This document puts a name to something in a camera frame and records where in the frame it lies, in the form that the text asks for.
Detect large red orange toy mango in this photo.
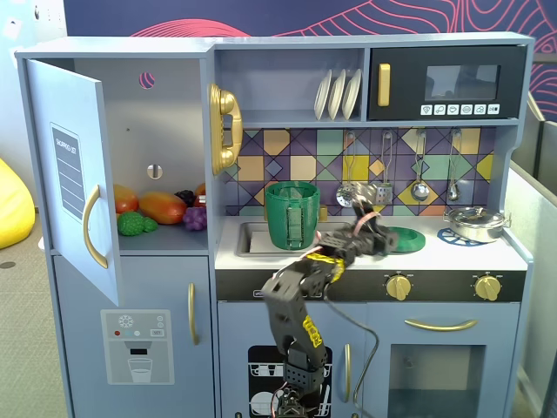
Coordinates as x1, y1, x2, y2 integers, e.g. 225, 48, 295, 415
138, 191, 188, 226

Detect red white servo wires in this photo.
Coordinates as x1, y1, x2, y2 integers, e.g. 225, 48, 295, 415
350, 195, 385, 239

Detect steel slotted spoon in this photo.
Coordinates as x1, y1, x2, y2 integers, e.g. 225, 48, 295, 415
335, 132, 362, 208

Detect grey sink basin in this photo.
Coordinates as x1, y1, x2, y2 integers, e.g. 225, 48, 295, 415
236, 220, 359, 258

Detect gold oven door handle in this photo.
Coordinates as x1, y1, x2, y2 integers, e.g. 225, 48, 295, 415
404, 318, 479, 333

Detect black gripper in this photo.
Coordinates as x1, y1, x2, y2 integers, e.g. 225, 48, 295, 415
319, 224, 399, 263

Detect steel pot lid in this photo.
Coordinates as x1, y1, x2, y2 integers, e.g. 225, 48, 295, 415
447, 206, 506, 226

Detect steel ladle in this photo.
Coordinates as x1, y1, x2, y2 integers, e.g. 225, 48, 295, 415
411, 130, 431, 202

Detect blue fridge door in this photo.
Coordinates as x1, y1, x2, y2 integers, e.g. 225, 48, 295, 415
24, 58, 121, 308

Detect black toy microwave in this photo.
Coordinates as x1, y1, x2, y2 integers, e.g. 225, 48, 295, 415
367, 44, 528, 122

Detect blue toy kitchen unit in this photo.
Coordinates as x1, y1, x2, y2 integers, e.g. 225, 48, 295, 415
15, 30, 535, 418

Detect steel cooking pot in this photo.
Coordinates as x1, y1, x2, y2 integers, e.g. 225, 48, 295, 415
443, 208, 511, 244

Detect steel slotted spatula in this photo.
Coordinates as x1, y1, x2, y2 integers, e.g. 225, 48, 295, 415
376, 131, 394, 206

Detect green toy broccoli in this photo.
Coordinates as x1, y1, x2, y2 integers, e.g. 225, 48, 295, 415
117, 211, 158, 237

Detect yellow bean bag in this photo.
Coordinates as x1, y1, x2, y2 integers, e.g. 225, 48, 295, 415
0, 157, 36, 250

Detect gold toy telephone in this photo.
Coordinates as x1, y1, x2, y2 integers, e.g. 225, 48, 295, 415
207, 83, 244, 176

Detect gold stove knob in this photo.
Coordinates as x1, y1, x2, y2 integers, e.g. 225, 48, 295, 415
386, 273, 413, 301
473, 274, 501, 302

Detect black power cable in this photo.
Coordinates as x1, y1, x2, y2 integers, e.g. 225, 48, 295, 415
322, 292, 379, 415

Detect green round lid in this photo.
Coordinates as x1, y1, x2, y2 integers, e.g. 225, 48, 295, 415
385, 226, 426, 255

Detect green ribbed container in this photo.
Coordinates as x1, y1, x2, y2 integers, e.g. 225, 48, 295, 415
264, 181, 322, 252

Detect small red orange toy mango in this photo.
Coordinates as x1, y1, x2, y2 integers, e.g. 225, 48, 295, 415
113, 184, 140, 214

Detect white toy plate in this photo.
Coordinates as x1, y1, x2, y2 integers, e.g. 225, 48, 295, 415
327, 68, 347, 121
313, 69, 333, 121
341, 68, 363, 120

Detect grey office partition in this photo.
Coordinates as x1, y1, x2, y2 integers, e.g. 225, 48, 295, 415
507, 93, 557, 418

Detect gold microwave handle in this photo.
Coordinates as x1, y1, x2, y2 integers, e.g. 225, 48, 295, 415
377, 63, 392, 108

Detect gold dishwasher door handle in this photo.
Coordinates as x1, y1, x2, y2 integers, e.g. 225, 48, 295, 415
343, 343, 352, 404

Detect purple toy grapes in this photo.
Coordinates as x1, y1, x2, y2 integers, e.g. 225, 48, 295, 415
182, 206, 208, 232

